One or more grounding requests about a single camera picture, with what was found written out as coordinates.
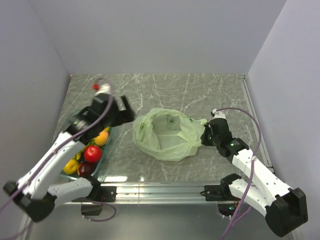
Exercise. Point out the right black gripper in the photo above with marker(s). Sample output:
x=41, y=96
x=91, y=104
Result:
x=204, y=137

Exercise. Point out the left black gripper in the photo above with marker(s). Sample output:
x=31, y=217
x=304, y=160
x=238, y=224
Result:
x=123, y=115

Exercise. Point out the green plastic bag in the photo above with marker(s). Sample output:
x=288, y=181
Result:
x=167, y=134

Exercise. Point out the red and green fruit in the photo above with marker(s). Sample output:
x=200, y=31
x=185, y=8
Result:
x=92, y=154

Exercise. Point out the dark red apple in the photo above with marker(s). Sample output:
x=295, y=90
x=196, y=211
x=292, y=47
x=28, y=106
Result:
x=85, y=169

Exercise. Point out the green grape bunch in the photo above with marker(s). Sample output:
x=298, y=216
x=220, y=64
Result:
x=91, y=143

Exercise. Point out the yellow banana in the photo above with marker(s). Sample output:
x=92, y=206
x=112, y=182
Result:
x=80, y=156

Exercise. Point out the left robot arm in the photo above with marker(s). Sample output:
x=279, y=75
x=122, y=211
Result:
x=34, y=193

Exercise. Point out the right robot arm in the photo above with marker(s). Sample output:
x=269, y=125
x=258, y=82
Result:
x=283, y=207

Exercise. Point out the orange peach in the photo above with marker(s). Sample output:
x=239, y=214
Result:
x=101, y=139

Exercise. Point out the teal plastic tray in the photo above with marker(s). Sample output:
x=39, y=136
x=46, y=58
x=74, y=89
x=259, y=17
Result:
x=104, y=149

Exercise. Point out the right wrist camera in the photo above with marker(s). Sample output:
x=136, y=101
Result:
x=217, y=114

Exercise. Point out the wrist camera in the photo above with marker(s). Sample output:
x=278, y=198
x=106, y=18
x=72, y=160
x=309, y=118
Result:
x=217, y=114
x=102, y=88

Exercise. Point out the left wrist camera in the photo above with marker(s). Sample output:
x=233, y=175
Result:
x=102, y=88

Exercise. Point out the aluminium rail right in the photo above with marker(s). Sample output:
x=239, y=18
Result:
x=262, y=147

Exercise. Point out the aluminium rail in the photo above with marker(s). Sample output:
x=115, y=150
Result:
x=151, y=193
x=262, y=147

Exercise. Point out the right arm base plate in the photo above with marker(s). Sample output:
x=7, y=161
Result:
x=212, y=193

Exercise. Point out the aluminium rail front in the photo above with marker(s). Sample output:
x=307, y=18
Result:
x=151, y=193

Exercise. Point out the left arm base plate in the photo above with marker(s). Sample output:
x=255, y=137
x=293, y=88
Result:
x=107, y=193

